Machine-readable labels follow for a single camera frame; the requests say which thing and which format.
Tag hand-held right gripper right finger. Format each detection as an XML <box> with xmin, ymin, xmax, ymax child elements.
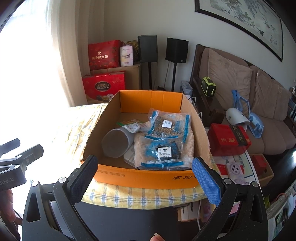
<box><xmin>192</xmin><ymin>157</ymin><xmax>269</xmax><ymax>241</ymax></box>

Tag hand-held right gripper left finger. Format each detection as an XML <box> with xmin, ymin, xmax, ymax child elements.
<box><xmin>22</xmin><ymin>155</ymin><xmax>99</xmax><ymax>241</ymax></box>

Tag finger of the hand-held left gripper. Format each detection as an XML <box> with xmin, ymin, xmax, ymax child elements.
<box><xmin>0</xmin><ymin>138</ymin><xmax>21</xmax><ymax>154</ymax></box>
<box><xmin>14</xmin><ymin>144</ymin><xmax>44</xmax><ymax>168</ymax></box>

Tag beige plush oven mitt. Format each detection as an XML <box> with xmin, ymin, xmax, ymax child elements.
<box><xmin>134</xmin><ymin>128</ymin><xmax>195</xmax><ymax>169</ymax></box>

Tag clear plastic container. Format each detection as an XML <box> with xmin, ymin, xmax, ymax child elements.
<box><xmin>102</xmin><ymin>127</ymin><xmax>135</xmax><ymax>159</ymax></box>

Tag blue-edged bag of dark pieces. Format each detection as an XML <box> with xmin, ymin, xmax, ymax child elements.
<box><xmin>139</xmin><ymin>135</ymin><xmax>186</xmax><ymax>171</ymax></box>

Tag orange cardboard box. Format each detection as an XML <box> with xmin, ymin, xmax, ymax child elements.
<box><xmin>80</xmin><ymin>90</ymin><xmax>219</xmax><ymax>189</ymax></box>

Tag blue-edged bag of yellow strips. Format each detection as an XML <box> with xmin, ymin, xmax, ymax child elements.
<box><xmin>146</xmin><ymin>108</ymin><xmax>191</xmax><ymax>143</ymax></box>

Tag small clear labelled packet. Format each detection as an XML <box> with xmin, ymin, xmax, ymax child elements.
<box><xmin>117</xmin><ymin>119</ymin><xmax>143</xmax><ymax>134</ymax></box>

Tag person's left hand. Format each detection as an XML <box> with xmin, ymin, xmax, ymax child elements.
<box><xmin>0</xmin><ymin>189</ymin><xmax>19</xmax><ymax>232</ymax></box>

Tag phone with pale case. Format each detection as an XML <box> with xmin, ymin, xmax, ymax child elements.
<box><xmin>225</xmin><ymin>162</ymin><xmax>246</xmax><ymax>184</ymax></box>

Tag yellow checked cloth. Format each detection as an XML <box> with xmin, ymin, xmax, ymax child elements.
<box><xmin>52</xmin><ymin>103</ymin><xmax>209</xmax><ymax>207</ymax></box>

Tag red tin box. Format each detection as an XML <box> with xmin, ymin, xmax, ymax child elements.
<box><xmin>207</xmin><ymin>123</ymin><xmax>252</xmax><ymax>157</ymax></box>

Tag small red box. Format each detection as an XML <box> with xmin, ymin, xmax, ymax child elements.
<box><xmin>251</xmin><ymin>155</ymin><xmax>270</xmax><ymax>174</ymax></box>

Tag small open cardboard tray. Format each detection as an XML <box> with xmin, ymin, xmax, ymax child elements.
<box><xmin>248</xmin><ymin>154</ymin><xmax>275</xmax><ymax>181</ymax></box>

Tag white and grey curved device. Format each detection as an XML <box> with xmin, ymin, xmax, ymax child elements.
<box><xmin>225</xmin><ymin>108</ymin><xmax>251</xmax><ymax>127</ymax></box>

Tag paper shopping bags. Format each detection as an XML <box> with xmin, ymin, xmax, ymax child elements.
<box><xmin>265</xmin><ymin>184</ymin><xmax>295</xmax><ymax>233</ymax></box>

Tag brown sofa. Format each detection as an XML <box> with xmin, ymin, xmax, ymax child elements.
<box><xmin>190</xmin><ymin>44</ymin><xmax>296</xmax><ymax>161</ymax></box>

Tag red chocolate gift box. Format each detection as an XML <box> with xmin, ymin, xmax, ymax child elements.
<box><xmin>82</xmin><ymin>71</ymin><xmax>127</xmax><ymax>104</ymax></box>

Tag green and black radio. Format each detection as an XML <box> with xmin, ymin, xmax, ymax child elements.
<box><xmin>201</xmin><ymin>76</ymin><xmax>218</xmax><ymax>97</ymax></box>

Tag white and blue box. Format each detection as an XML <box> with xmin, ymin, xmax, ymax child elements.
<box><xmin>180</xmin><ymin>80</ymin><xmax>194</xmax><ymax>95</ymax></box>

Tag cream curtain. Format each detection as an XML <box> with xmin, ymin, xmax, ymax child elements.
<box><xmin>49</xmin><ymin>0</ymin><xmax>110</xmax><ymax>108</ymax></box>

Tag beige sofa back cushion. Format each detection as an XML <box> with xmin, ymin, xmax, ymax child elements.
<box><xmin>252</xmin><ymin>70</ymin><xmax>292</xmax><ymax>122</ymax></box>
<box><xmin>208</xmin><ymin>49</ymin><xmax>253</xmax><ymax>115</ymax></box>

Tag black speaker stand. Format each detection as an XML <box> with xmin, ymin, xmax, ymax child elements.
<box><xmin>147</xmin><ymin>62</ymin><xmax>153</xmax><ymax>91</ymax></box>
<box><xmin>171</xmin><ymin>62</ymin><xmax>177</xmax><ymax>92</ymax></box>

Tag brown cardboard carton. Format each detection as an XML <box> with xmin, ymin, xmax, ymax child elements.
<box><xmin>89</xmin><ymin>63</ymin><xmax>142</xmax><ymax>104</ymax></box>

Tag red gift bag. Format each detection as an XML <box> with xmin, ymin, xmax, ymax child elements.
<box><xmin>88</xmin><ymin>40</ymin><xmax>123</xmax><ymax>71</ymax></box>

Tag white tissue pack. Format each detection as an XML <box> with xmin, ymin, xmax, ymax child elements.
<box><xmin>120</xmin><ymin>45</ymin><xmax>134</xmax><ymax>67</ymax></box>

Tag gold patterned bag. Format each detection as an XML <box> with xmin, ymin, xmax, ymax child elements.
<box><xmin>126</xmin><ymin>40</ymin><xmax>140</xmax><ymax>62</ymax></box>

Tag grey-fronted black speaker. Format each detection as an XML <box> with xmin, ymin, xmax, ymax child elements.
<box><xmin>137</xmin><ymin>35</ymin><xmax>158</xmax><ymax>63</ymax></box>

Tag framed ink painting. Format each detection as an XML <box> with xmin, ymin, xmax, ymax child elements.
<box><xmin>194</xmin><ymin>0</ymin><xmax>284</xmax><ymax>63</ymax></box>

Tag white cable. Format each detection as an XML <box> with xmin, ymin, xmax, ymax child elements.
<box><xmin>197</xmin><ymin>201</ymin><xmax>202</xmax><ymax>230</ymax></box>

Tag light blue strap massager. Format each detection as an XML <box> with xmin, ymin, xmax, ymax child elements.
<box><xmin>232</xmin><ymin>90</ymin><xmax>265</xmax><ymax>139</ymax></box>

